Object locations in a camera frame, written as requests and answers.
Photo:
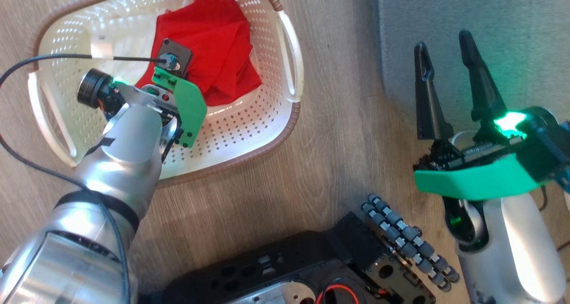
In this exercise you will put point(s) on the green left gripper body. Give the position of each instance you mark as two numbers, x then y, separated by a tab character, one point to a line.
189	108

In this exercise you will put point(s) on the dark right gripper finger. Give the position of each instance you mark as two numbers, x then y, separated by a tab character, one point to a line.
483	95
429	112

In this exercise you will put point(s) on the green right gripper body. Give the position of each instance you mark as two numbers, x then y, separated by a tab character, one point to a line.
481	181

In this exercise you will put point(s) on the red garment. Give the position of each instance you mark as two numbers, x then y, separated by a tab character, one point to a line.
218	41

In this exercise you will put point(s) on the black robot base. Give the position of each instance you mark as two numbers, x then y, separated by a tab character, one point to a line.
289	255

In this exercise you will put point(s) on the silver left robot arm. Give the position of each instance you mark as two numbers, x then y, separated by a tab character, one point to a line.
120	161

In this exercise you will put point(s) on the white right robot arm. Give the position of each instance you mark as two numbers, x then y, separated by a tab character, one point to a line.
516	241

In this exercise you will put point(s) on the grey fabric sofa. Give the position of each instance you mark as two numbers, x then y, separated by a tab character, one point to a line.
512	28

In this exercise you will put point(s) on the white plastic laundry basket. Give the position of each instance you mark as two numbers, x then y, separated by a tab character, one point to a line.
249	130

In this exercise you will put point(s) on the black roller wheel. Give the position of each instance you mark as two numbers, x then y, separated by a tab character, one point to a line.
401	237

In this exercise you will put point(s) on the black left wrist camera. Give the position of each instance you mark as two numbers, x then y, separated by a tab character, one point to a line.
92	87

